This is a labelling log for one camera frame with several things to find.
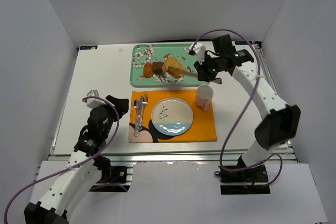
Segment silver metal tongs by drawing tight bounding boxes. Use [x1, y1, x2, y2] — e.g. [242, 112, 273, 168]
[168, 67, 223, 84]

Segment sliced bread piece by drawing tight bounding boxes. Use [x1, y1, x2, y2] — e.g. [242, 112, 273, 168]
[162, 57, 186, 79]

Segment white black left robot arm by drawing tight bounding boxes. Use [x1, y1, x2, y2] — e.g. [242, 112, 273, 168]
[24, 91, 129, 223]

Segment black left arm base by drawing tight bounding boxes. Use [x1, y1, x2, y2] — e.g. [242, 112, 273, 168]
[89, 166, 133, 193]

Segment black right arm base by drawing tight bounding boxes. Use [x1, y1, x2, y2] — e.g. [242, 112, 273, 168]
[214, 165, 270, 195]

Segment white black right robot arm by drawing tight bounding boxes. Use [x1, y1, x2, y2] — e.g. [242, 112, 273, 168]
[189, 35, 301, 182]

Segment orange-brown bread roll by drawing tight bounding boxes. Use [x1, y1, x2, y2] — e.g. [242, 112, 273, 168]
[143, 62, 154, 78]

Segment silver spoon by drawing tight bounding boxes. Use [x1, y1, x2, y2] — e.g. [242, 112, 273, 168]
[133, 99, 140, 137]

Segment silver table knife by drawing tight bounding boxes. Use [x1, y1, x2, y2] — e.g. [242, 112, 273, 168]
[138, 96, 143, 131]

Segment pink white ceramic mug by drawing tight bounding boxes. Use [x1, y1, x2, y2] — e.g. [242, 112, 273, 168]
[196, 84, 214, 110]

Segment silver fork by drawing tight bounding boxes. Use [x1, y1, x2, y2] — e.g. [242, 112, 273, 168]
[139, 93, 149, 130]

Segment dark brown muffin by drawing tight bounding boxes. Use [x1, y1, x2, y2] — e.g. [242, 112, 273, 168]
[152, 61, 164, 73]

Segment white blue ceramic plate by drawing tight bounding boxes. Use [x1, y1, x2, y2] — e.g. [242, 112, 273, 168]
[151, 98, 194, 136]

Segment green floral tray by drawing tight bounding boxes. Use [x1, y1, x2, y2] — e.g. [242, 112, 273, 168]
[130, 43, 205, 87]

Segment orange cartoon placemat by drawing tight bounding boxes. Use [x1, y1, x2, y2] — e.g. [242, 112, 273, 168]
[128, 89, 217, 143]

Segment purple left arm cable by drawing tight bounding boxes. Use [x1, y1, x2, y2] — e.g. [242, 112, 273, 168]
[4, 97, 121, 222]

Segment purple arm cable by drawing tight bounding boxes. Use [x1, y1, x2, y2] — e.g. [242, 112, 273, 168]
[4, 97, 121, 222]
[188, 28, 284, 189]

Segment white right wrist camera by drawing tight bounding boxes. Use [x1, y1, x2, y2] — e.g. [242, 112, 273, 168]
[188, 42, 206, 65]

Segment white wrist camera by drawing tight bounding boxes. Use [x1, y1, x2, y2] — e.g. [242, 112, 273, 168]
[188, 42, 206, 65]
[82, 90, 104, 109]

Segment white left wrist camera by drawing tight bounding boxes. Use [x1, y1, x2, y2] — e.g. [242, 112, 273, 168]
[82, 90, 104, 109]

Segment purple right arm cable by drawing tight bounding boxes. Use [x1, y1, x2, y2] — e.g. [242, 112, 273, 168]
[188, 28, 284, 189]

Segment aluminium table frame rail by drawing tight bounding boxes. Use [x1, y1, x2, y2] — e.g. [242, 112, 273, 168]
[47, 40, 297, 164]

